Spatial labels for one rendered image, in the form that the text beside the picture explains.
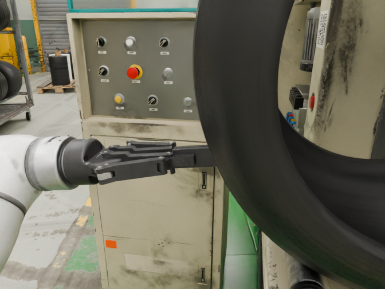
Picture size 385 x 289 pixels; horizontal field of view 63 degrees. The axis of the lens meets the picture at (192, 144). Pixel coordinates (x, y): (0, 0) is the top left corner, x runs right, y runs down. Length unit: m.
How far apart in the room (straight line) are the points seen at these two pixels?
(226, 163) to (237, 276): 1.47
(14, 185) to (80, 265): 1.43
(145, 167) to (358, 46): 0.49
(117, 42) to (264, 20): 0.91
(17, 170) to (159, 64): 0.71
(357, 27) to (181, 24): 0.58
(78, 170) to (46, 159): 0.05
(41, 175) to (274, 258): 0.40
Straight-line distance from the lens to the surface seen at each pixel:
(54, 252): 2.09
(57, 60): 6.67
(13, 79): 4.62
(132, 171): 0.45
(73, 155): 0.51
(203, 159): 0.46
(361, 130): 0.77
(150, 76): 1.15
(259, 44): 0.30
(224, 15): 0.31
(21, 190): 0.56
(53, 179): 0.53
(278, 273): 0.55
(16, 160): 0.55
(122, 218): 1.36
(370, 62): 0.74
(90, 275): 1.87
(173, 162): 0.46
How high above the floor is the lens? 1.23
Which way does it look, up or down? 21 degrees down
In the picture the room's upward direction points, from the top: straight up
